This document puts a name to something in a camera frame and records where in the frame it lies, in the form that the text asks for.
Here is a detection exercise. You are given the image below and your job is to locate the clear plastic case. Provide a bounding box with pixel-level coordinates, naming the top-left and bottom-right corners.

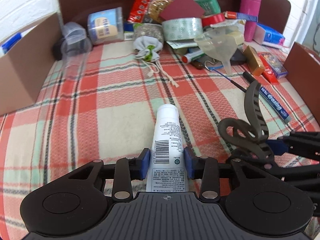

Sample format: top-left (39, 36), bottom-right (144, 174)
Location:
top-left (62, 22), bottom-right (87, 44)

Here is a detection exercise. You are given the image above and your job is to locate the right brown cardboard box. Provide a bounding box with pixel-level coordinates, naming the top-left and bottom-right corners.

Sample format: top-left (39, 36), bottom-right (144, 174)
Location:
top-left (284, 42), bottom-right (319, 121)

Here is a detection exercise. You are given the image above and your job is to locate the grey marker pen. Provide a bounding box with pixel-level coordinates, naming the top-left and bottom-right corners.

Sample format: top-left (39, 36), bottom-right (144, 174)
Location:
top-left (242, 71), bottom-right (292, 124)

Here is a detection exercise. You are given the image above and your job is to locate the clear plastic cup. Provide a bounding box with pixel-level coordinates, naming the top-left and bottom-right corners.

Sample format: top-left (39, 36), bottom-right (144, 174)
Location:
top-left (61, 37), bottom-right (92, 81)

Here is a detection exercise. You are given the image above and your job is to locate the patterned green tape roll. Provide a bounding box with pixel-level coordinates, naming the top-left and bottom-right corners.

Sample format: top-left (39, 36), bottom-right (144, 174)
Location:
top-left (162, 17), bottom-right (203, 41)

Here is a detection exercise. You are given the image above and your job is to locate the red blue toothpaste box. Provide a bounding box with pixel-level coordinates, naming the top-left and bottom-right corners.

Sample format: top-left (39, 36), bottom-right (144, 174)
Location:
top-left (223, 11), bottom-right (258, 23)

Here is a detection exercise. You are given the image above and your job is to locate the black case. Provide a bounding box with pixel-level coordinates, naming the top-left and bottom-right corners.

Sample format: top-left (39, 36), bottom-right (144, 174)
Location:
top-left (230, 49), bottom-right (247, 64)

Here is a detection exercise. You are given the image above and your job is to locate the blue playing card box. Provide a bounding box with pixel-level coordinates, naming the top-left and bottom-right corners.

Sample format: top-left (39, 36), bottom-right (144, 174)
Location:
top-left (260, 52), bottom-right (288, 79)

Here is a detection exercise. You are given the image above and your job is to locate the plaid tablecloth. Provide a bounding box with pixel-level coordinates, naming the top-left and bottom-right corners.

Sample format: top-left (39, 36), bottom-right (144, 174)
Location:
top-left (0, 37), bottom-right (320, 240)

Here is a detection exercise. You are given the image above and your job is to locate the clear plastic funnel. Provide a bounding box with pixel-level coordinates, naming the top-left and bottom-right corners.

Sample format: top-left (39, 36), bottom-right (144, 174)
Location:
top-left (194, 26), bottom-right (239, 75)

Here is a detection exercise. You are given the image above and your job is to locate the red tape roll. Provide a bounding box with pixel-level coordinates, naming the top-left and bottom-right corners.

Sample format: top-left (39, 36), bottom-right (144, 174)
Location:
top-left (201, 13), bottom-right (225, 28)

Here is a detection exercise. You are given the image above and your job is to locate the white tube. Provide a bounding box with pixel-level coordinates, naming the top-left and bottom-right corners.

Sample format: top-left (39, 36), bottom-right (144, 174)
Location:
top-left (146, 104), bottom-right (189, 193)

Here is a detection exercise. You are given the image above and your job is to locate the pink thermos bottle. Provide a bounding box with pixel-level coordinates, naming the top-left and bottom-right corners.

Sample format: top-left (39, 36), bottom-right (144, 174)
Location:
top-left (239, 0), bottom-right (261, 42)

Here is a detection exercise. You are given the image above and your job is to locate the gold bar box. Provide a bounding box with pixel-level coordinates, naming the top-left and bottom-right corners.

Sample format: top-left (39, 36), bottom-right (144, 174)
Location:
top-left (243, 46), bottom-right (265, 76)

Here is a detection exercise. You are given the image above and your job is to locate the grey drawstring pouch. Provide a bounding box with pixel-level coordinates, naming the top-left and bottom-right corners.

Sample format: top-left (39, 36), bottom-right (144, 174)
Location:
top-left (133, 23), bottom-right (164, 62)

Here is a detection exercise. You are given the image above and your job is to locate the dark red sandpaper sheet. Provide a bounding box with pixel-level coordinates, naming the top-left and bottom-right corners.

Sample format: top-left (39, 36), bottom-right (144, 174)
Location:
top-left (160, 0), bottom-right (205, 21)

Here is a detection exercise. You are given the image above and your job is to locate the red snack bag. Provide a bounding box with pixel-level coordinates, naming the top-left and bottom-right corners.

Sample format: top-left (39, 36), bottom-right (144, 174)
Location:
top-left (127, 0), bottom-right (174, 24)

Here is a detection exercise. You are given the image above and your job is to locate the red cap marker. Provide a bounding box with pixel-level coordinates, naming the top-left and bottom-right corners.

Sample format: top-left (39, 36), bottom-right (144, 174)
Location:
top-left (182, 50), bottom-right (204, 64)

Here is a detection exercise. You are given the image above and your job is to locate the left cardboard box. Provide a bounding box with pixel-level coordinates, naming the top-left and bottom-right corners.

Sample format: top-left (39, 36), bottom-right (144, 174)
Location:
top-left (1, 13), bottom-right (61, 115)

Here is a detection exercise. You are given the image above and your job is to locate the black rubber strap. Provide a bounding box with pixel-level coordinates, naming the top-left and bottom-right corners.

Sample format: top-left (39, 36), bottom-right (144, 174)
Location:
top-left (217, 80), bottom-right (276, 159)

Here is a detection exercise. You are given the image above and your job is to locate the blue wire tool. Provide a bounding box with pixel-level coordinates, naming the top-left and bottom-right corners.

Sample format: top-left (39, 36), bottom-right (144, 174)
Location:
top-left (204, 61), bottom-right (247, 93)

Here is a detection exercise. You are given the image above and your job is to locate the blue tissue pack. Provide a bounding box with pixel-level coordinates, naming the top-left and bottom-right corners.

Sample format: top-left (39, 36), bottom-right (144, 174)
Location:
top-left (253, 23), bottom-right (285, 49)

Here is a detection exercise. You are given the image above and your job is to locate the blue cotton swab jar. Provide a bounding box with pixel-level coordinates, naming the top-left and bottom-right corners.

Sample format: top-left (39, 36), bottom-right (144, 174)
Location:
top-left (87, 7), bottom-right (124, 45)

